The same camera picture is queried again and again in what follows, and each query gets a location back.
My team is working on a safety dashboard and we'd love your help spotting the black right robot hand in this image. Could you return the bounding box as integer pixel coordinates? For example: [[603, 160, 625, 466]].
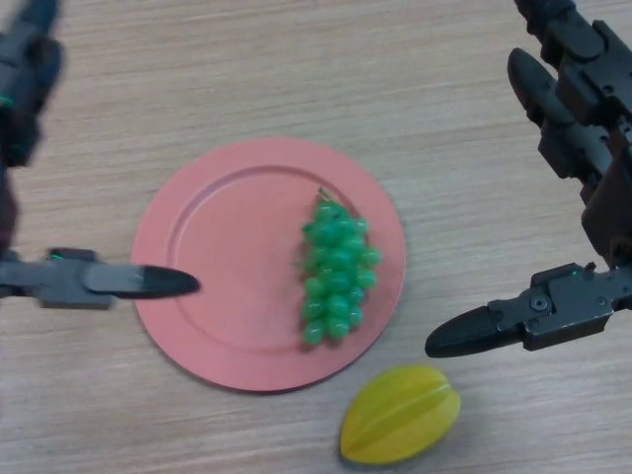
[[424, 0, 632, 359]]

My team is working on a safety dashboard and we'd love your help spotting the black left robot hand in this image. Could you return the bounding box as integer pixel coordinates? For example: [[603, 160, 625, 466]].
[[0, 0, 200, 310]]

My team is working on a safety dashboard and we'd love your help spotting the green plastic grape bunch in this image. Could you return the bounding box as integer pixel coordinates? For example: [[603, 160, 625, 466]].
[[295, 186, 384, 350]]

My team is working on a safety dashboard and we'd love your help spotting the pink round plate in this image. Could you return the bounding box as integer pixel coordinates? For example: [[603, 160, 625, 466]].
[[130, 137, 407, 395]]

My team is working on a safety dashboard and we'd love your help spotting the yellow starfruit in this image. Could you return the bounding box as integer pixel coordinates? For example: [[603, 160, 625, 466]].
[[339, 363, 462, 465]]

